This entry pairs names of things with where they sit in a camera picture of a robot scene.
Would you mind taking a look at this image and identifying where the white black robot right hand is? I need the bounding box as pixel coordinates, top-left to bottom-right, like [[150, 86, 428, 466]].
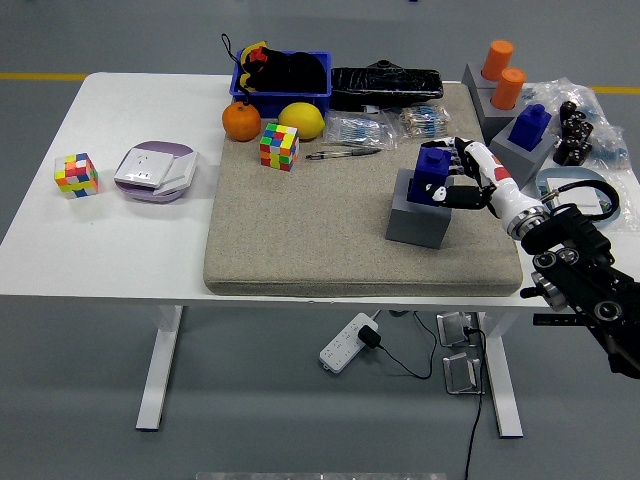
[[422, 136, 544, 227]]

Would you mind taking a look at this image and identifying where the blue seal stamp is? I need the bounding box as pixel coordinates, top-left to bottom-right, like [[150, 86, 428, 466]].
[[507, 103, 553, 151], [407, 144, 450, 206]]

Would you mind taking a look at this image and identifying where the orange cylinder seal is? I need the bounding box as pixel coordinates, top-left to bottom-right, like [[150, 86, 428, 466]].
[[480, 39, 515, 80], [489, 67, 527, 110]]

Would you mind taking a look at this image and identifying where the light blue tray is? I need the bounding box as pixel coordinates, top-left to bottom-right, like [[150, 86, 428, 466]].
[[533, 167, 624, 224]]

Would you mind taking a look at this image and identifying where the black cylinder parts pack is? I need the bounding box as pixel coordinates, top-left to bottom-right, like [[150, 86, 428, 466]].
[[552, 99, 596, 167]]

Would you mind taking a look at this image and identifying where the clear bag of brown resistors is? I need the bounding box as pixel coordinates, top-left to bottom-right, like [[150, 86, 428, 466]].
[[398, 105, 451, 140]]

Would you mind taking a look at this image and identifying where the clear bag of blue parts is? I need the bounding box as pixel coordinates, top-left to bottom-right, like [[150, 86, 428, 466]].
[[522, 75, 630, 166]]

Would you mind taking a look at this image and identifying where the clear flat plastic bag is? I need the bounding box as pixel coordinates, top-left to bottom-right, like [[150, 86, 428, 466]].
[[599, 164, 640, 234]]

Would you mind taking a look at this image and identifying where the black table control panel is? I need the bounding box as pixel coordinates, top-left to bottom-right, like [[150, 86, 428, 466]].
[[532, 313, 581, 327]]

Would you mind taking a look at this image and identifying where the metal foot pedal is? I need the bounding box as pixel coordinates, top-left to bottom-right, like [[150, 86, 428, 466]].
[[435, 311, 484, 348], [441, 351, 485, 396]]

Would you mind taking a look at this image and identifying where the dark ballpoint pen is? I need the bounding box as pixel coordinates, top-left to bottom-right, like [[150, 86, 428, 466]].
[[305, 147, 382, 161]]

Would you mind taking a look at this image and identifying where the black keyboard in plastic wrap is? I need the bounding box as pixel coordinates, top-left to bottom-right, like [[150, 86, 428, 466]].
[[328, 65, 445, 112]]

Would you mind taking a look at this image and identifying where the clear bag of blue resistors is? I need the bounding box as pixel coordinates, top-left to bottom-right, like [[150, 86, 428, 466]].
[[322, 110, 399, 150]]

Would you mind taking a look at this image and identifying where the black power adapter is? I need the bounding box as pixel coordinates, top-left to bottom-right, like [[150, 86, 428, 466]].
[[358, 324, 384, 350]]

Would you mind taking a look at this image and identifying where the grey-brown fabric mat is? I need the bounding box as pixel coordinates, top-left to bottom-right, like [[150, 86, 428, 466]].
[[202, 82, 524, 297]]

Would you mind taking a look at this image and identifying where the white table leg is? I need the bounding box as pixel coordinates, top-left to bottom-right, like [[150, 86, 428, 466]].
[[135, 304, 185, 432], [477, 312, 525, 440]]

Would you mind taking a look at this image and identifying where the yellow lemon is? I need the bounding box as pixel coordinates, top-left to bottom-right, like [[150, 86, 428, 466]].
[[277, 101, 326, 140]]

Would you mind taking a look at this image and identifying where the white power strip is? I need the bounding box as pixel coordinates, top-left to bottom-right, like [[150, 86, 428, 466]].
[[319, 312, 380, 374]]

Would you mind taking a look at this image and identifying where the colourful puzzle cube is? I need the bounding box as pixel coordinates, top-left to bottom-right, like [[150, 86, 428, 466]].
[[53, 152, 100, 201], [258, 122, 300, 173]]

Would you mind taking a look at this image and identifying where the blue plastic bin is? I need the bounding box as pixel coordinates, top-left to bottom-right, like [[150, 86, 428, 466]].
[[228, 48, 333, 120]]

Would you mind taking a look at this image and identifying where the orange tangerine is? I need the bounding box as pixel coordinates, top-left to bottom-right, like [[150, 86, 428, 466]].
[[221, 101, 262, 143]]

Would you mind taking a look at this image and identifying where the purple tray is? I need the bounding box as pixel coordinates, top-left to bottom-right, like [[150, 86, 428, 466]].
[[114, 140, 199, 204]]

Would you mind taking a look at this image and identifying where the white switch panel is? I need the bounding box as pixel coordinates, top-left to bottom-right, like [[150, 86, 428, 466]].
[[152, 151, 200, 197], [542, 185, 601, 211]]

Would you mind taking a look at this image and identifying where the black adapter cable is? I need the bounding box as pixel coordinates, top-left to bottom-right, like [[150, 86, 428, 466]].
[[377, 309, 439, 380]]

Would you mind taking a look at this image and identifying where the black pedal cable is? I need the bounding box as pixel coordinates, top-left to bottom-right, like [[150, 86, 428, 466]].
[[462, 325, 487, 480]]

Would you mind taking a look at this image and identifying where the white wall socket panel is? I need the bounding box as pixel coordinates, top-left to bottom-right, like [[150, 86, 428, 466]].
[[113, 148, 177, 189]]

